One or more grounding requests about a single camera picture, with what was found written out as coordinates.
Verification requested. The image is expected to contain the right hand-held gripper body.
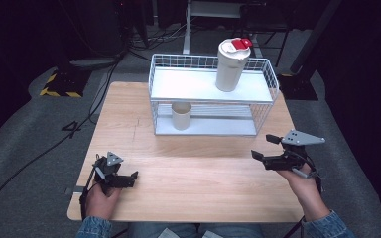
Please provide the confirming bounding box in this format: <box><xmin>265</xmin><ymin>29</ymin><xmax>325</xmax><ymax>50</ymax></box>
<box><xmin>263</xmin><ymin>129</ymin><xmax>326</xmax><ymax>174</ymax></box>

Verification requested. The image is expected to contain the left hand-held gripper black cable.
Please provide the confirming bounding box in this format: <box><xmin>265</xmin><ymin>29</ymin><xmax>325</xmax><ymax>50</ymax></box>
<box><xmin>78</xmin><ymin>165</ymin><xmax>101</xmax><ymax>220</ymax></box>

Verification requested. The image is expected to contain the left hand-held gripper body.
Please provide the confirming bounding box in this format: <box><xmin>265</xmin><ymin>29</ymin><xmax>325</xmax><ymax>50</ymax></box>
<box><xmin>92</xmin><ymin>151</ymin><xmax>137</xmax><ymax>196</ymax></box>

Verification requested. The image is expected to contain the white wire shelf rack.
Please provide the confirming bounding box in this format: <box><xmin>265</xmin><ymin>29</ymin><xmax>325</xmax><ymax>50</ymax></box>
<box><xmin>148</xmin><ymin>53</ymin><xmax>281</xmax><ymax>138</ymax></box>

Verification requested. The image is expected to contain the white cup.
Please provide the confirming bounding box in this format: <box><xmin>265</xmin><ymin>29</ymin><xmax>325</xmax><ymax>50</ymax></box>
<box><xmin>171</xmin><ymin>101</ymin><xmax>192</xmax><ymax>131</ymax></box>

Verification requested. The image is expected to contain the hand-held gripper black cable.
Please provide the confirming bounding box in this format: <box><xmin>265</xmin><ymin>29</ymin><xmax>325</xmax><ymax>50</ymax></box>
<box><xmin>78</xmin><ymin>165</ymin><xmax>101</xmax><ymax>220</ymax></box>
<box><xmin>291</xmin><ymin>154</ymin><xmax>324</xmax><ymax>195</ymax></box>

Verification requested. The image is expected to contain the yellow black striped base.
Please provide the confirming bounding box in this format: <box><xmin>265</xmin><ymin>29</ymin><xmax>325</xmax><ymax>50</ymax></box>
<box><xmin>39</xmin><ymin>67</ymin><xmax>92</xmax><ymax>99</ymax></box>

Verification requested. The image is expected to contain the right hand-held gripper black cable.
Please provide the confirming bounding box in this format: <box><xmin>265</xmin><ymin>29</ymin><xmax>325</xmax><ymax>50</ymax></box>
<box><xmin>291</xmin><ymin>154</ymin><xmax>324</xmax><ymax>195</ymax></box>

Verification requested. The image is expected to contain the white tumbler with red lid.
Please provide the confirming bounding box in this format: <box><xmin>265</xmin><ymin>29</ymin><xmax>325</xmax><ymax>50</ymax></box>
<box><xmin>215</xmin><ymin>37</ymin><xmax>254</xmax><ymax>93</ymax></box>

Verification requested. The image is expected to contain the black slanted stand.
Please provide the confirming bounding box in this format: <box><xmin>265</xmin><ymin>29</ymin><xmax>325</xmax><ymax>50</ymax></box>
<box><xmin>277</xmin><ymin>0</ymin><xmax>342</xmax><ymax>101</ymax></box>

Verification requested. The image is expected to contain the black cabinet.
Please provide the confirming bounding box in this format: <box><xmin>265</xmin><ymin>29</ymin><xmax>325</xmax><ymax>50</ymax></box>
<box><xmin>58</xmin><ymin>0</ymin><xmax>131</xmax><ymax>65</ymax></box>

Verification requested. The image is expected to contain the black chair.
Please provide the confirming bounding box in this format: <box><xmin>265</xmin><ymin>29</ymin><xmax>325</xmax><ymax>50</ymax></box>
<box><xmin>227</xmin><ymin>2</ymin><xmax>291</xmax><ymax>68</ymax></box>

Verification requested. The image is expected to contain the grey tape piece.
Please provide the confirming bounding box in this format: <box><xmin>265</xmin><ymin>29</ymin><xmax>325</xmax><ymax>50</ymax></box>
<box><xmin>63</xmin><ymin>185</ymin><xmax>86</xmax><ymax>195</ymax></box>

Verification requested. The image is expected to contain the white metal desk frame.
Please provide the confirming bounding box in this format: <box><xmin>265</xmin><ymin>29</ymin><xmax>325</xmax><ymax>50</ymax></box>
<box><xmin>182</xmin><ymin>0</ymin><xmax>246</xmax><ymax>56</ymax></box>

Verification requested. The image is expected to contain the person's left hand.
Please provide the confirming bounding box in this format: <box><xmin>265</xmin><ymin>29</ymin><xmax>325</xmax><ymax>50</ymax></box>
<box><xmin>84</xmin><ymin>183</ymin><xmax>122</xmax><ymax>221</ymax></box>

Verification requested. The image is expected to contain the bundle of floor cables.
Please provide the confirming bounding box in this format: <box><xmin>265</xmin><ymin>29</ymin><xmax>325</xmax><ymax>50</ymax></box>
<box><xmin>127</xmin><ymin>21</ymin><xmax>188</xmax><ymax>62</ymax></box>

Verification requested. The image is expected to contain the person's right hand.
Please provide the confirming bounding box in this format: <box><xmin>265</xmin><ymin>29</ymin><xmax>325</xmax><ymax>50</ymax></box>
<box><xmin>285</xmin><ymin>163</ymin><xmax>329</xmax><ymax>221</ymax></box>

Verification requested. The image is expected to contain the long black floor cable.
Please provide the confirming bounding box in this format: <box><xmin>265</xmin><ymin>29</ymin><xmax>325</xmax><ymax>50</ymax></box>
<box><xmin>0</xmin><ymin>58</ymin><xmax>123</xmax><ymax>238</ymax></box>

